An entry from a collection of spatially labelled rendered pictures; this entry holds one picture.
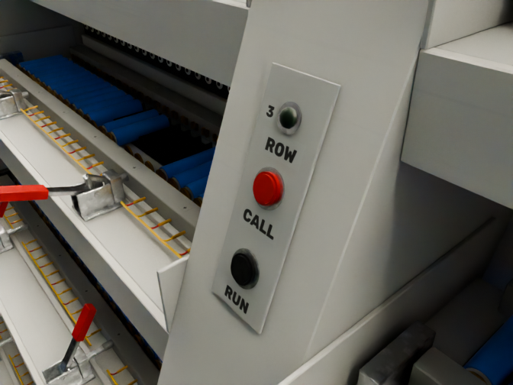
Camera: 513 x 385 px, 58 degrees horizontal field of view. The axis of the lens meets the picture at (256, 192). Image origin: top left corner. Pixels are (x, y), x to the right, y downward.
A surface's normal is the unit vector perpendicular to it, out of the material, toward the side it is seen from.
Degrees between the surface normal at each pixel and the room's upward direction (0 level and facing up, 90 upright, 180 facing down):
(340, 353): 90
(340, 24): 90
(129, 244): 21
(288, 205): 90
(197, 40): 111
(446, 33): 90
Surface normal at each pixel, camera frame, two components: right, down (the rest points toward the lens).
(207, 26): -0.76, 0.36
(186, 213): -0.01, -0.84
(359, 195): -0.72, 0.04
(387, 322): 0.64, 0.41
